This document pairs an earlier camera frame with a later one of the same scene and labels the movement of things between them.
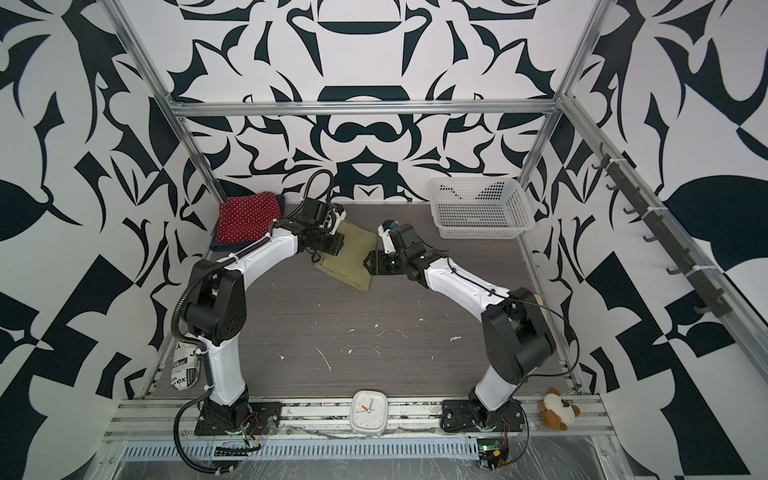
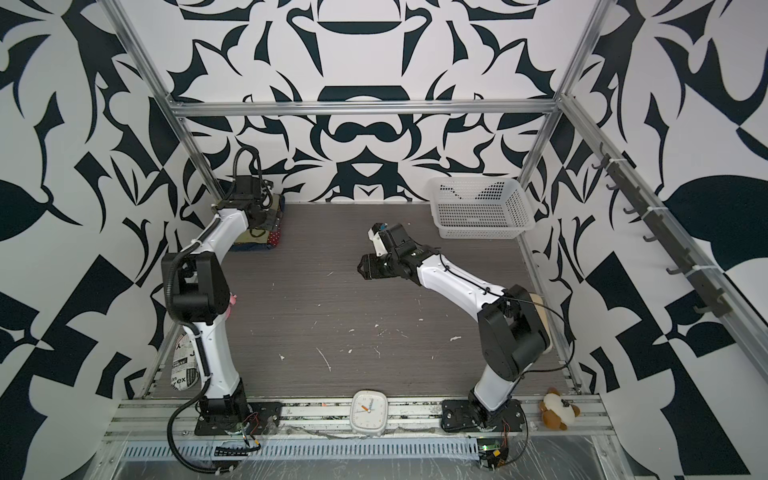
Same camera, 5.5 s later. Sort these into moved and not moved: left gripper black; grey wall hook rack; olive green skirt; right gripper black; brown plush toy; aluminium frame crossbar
Moved: olive green skirt; left gripper black
Not moved: brown plush toy; aluminium frame crossbar; right gripper black; grey wall hook rack
